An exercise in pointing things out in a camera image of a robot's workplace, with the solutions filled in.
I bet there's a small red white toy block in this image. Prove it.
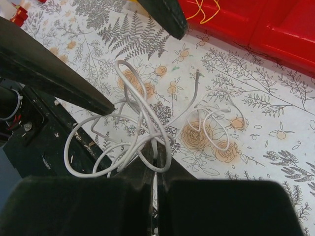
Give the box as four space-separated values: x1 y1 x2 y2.
9 2 28 27

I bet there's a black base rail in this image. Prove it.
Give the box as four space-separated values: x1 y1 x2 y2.
0 76 116 177

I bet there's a red plastic bin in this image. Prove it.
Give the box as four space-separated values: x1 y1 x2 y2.
179 0 269 47
250 0 315 76

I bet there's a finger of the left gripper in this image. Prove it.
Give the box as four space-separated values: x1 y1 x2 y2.
137 0 188 40
0 18 115 116

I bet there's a yellow wire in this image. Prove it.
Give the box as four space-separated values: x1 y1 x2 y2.
186 0 221 25

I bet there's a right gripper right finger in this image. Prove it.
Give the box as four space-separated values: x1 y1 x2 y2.
156 142 308 236

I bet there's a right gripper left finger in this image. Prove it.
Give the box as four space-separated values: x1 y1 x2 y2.
0 141 155 236

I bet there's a white wire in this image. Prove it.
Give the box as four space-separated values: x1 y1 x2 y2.
63 60 247 179

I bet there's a floral table mat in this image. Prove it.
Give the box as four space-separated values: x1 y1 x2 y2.
21 0 315 236

